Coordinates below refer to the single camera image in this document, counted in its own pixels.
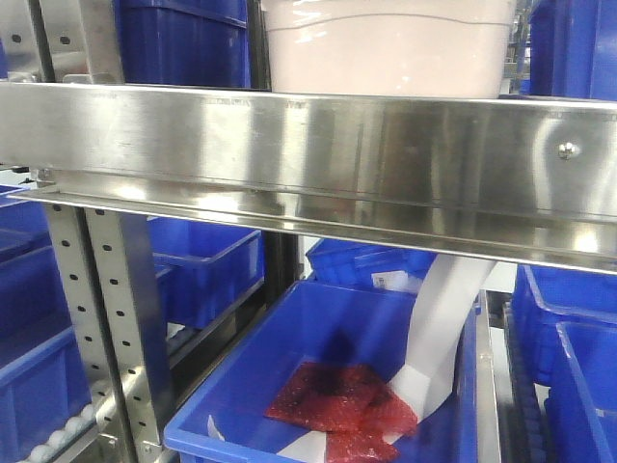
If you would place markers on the blue bin behind centre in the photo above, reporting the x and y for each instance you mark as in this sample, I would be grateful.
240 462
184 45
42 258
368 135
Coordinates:
348 263

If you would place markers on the blue bin middle left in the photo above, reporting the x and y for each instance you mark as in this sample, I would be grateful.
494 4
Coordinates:
211 266

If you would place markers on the blue bin with red bags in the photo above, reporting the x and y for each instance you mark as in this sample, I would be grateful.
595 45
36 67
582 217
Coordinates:
224 419

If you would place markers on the blue bin upper left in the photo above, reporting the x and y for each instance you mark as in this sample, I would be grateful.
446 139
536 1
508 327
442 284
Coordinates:
185 43

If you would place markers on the blue bin lower right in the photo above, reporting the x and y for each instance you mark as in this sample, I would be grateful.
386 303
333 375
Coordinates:
565 322

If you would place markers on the blue bin lower left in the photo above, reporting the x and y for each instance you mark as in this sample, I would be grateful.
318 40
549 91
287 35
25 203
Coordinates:
43 383

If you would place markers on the blue bin upper right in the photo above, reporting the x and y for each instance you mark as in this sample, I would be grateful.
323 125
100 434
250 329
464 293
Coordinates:
573 49

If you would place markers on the white paper strip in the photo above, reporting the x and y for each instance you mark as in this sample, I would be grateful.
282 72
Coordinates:
442 307

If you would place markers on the white roller conveyor track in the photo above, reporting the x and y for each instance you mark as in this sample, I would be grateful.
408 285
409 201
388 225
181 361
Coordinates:
61 438

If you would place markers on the perforated steel shelf post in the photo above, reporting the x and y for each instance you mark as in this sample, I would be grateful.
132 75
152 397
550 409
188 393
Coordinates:
101 308

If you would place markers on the stainless steel shelf rail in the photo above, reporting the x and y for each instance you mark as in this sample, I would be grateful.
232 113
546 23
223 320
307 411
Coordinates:
512 179

